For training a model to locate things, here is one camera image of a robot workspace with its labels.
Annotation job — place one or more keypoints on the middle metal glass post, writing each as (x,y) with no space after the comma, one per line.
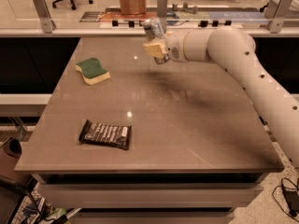
(162,12)

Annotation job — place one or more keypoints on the upper grey drawer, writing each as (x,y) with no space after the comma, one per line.
(204,195)

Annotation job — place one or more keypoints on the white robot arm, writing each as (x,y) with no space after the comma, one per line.
(234,52)

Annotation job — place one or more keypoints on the green yellow sponge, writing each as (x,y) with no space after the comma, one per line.
(92,71)

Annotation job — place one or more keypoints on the metal glass post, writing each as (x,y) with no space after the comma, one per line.
(276,23)
(162,12)
(47,24)

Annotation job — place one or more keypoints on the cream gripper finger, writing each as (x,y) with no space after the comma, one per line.
(156,48)

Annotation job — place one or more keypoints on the black snack bar wrapper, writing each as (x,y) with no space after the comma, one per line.
(105,135)

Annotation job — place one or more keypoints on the right metal glass post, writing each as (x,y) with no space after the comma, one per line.
(276,23)

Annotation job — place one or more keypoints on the silver blue redbull can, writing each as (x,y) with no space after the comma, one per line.
(153,30)

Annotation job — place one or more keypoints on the brown cardboard box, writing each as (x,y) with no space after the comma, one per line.
(133,7)

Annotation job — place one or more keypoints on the brown bin at left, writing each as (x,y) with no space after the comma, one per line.
(10,152)

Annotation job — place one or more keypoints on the left metal glass post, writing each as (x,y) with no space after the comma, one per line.
(47,24)

